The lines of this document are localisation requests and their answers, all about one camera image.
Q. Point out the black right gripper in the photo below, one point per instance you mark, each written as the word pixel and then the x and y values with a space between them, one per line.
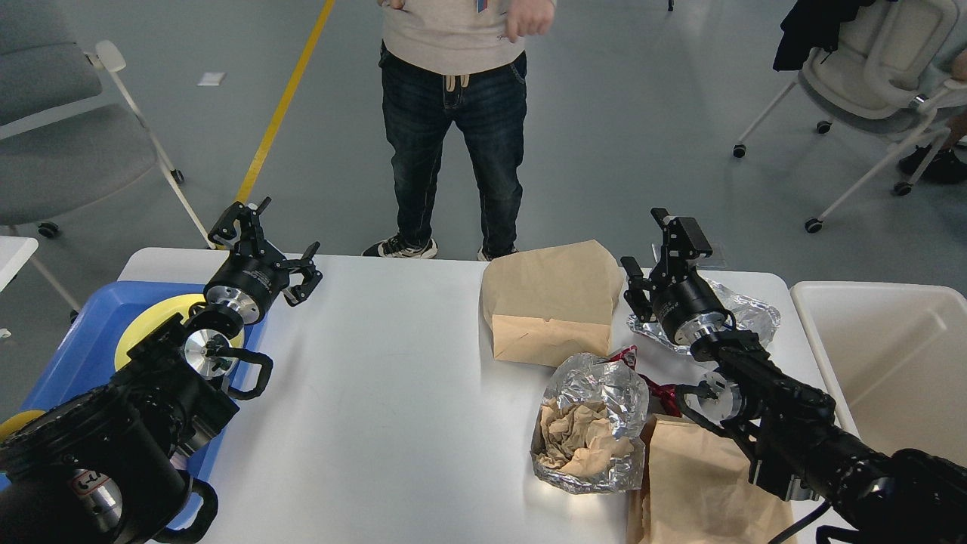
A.
pixel 687 309

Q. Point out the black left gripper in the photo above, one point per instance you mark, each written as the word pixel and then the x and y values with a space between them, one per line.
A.
pixel 249 281

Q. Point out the yellow plastic plate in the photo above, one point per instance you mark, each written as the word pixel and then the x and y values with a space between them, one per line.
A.
pixel 151 321

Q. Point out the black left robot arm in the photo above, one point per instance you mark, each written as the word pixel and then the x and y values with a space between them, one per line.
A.
pixel 98 468

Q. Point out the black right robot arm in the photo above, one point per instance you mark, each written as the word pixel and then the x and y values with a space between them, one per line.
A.
pixel 784 427

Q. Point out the flat foil bag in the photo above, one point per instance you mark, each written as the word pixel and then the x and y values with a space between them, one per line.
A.
pixel 751 314

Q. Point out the upper brown paper bag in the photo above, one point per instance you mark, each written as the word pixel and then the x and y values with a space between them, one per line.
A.
pixel 543 306

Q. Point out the brown paper bag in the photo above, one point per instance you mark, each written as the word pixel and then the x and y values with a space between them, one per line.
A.
pixel 695 490
pixel 543 306

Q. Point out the red snack wrapper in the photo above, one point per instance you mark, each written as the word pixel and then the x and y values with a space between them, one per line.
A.
pixel 665 394

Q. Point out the foil bag with crumpled paper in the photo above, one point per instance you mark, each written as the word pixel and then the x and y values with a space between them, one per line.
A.
pixel 587 434

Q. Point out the lower brown paper bag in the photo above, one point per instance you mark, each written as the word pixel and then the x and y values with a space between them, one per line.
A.
pixel 695 490

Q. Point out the grey chair at left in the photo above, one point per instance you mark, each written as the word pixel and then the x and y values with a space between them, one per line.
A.
pixel 65 164

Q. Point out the white side table corner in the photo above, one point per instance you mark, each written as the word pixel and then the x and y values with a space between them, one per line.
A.
pixel 15 252

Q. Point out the white plastic bin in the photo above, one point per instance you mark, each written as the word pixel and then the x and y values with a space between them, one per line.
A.
pixel 893 355

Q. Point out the person in beige sweater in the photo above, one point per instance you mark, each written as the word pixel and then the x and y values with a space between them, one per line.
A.
pixel 462 64

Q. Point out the teal yellow cup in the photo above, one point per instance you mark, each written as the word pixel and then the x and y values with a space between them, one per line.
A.
pixel 18 421

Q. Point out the white office chair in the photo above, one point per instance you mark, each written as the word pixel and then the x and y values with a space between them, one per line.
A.
pixel 875 81

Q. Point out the seated person in white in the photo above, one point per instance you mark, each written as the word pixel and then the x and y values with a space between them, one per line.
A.
pixel 944 167

